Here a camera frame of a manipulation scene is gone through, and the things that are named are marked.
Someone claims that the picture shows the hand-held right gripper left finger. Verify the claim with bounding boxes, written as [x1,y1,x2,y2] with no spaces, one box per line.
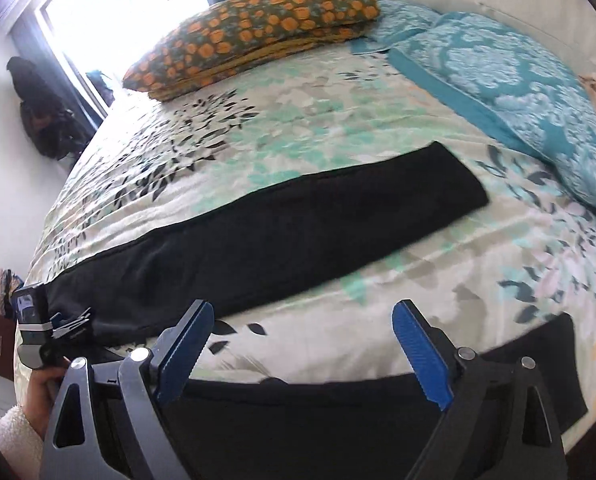
[40,300,216,480]

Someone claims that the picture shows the large teal patterned pillow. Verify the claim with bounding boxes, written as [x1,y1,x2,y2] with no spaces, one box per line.
[388,12,596,220]

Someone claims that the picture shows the orange floral pillow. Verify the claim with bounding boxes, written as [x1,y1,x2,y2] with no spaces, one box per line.
[123,0,382,96]

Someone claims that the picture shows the pile of clothes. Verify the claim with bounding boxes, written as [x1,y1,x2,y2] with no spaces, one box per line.
[0,267,27,317]

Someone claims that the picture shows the person's left forearm white sleeve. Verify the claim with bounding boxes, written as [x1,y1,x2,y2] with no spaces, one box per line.
[0,404,46,480]

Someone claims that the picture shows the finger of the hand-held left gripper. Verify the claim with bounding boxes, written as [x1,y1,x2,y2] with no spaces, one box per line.
[50,307,97,348]

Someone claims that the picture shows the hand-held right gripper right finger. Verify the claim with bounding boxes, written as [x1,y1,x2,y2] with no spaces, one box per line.
[392,300,570,480]

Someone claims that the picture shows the bright window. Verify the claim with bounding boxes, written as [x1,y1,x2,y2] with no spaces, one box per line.
[33,0,210,107]

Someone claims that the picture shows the black hanging bag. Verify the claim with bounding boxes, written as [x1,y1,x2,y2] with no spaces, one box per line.
[5,56,97,162]

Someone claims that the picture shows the floral bed cover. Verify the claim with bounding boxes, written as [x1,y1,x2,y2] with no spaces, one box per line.
[15,35,596,461]

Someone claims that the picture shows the person's left hand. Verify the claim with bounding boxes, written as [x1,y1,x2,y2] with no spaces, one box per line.
[24,355,71,438]

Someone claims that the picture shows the black pants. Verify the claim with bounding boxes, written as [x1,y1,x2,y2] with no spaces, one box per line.
[45,141,593,480]

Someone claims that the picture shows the small teal patterned pillow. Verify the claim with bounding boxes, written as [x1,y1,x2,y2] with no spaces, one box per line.
[350,0,443,56]

